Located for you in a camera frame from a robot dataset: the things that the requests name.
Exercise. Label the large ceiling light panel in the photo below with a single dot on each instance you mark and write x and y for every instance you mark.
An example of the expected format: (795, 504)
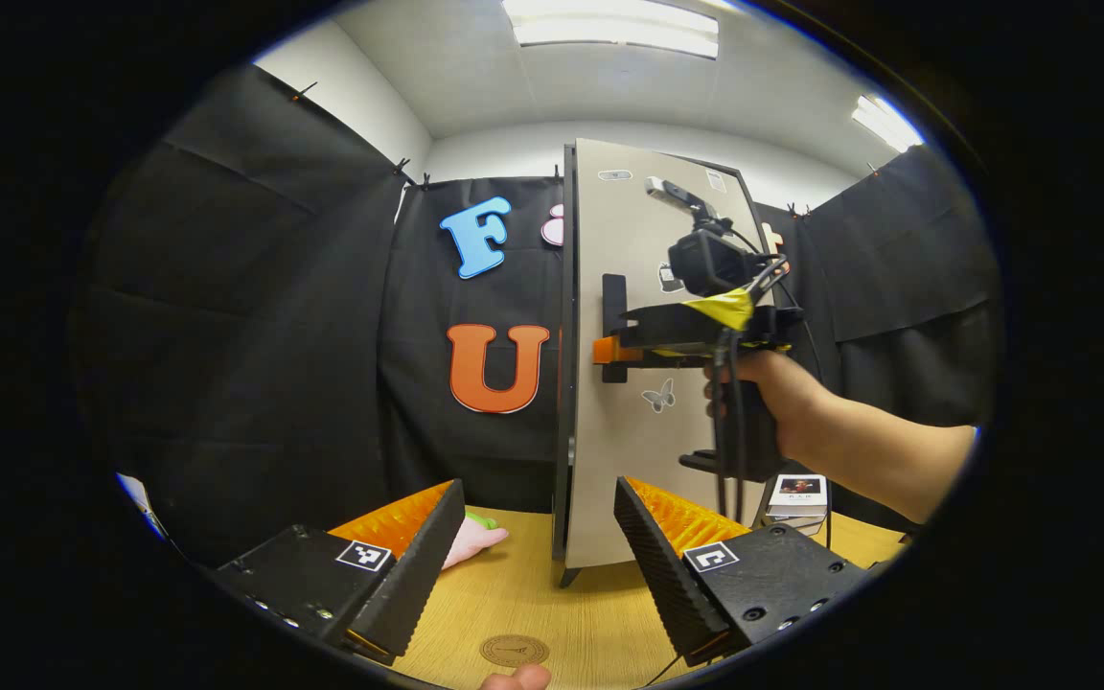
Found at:
(609, 27)

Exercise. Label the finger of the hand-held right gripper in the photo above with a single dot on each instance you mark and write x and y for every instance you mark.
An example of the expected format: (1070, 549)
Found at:
(667, 335)

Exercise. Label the black backdrop cloth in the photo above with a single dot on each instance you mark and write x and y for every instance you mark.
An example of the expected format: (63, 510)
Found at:
(255, 335)

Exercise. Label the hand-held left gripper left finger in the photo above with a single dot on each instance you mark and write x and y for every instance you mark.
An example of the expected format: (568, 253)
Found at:
(418, 575)

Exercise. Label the small white printed box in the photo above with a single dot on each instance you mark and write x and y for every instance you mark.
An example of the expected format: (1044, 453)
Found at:
(796, 496)

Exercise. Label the pink plush toy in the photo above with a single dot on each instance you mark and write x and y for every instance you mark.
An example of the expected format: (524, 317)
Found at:
(471, 544)

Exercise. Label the beige cabinet door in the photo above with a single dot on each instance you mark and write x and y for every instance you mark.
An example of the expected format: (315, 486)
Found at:
(609, 460)

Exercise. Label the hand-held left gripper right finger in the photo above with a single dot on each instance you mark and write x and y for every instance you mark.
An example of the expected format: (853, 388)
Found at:
(662, 575)

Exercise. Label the small ceiling light panel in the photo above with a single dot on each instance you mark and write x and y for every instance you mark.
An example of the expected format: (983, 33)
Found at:
(885, 123)

